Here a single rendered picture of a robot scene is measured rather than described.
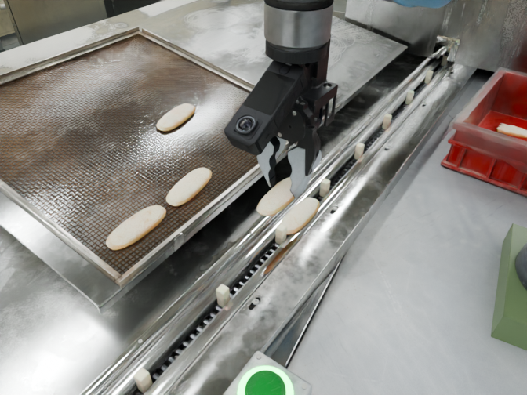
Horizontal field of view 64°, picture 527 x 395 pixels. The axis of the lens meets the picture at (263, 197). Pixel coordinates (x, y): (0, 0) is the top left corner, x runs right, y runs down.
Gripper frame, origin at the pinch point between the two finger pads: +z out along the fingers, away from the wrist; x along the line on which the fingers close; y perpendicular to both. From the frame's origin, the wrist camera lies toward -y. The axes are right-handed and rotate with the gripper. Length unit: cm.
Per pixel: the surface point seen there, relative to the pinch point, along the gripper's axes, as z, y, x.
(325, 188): 8.0, 12.6, -1.1
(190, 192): 3.5, -5.4, 13.0
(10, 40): 92, 135, 368
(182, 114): 0.9, 8.4, 27.5
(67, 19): 36, 94, 202
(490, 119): 12, 62, -18
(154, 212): 3.3, -12.0, 13.9
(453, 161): 10.1, 36.8, -16.3
